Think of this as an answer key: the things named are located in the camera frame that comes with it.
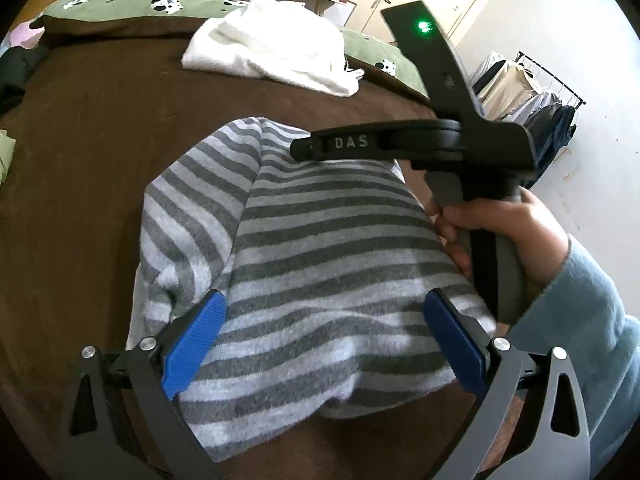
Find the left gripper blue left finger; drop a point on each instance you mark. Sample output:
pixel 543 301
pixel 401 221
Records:
pixel 121 418

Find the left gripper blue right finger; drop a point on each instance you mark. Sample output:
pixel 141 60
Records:
pixel 528 420

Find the grey striped hooded sweater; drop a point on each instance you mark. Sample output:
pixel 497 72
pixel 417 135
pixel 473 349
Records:
pixel 324 267

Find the light blue sleeve forearm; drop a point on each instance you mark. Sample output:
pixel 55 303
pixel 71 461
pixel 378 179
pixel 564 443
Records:
pixel 581 311

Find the clothes rack with hanging clothes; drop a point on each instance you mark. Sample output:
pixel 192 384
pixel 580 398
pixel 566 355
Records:
pixel 524 92

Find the person right hand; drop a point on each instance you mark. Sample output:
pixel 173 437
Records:
pixel 540 241

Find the green panda pattern duvet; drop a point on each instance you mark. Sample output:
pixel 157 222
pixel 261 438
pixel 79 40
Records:
pixel 158 18

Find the white fluffy garment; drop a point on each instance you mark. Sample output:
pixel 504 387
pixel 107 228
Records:
pixel 278 40

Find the light green cloth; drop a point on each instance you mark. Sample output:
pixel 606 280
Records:
pixel 7 147

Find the black garment on bed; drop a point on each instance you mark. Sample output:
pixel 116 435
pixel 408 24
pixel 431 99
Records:
pixel 16 67

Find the pink cloth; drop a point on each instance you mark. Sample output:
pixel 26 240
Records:
pixel 23 35

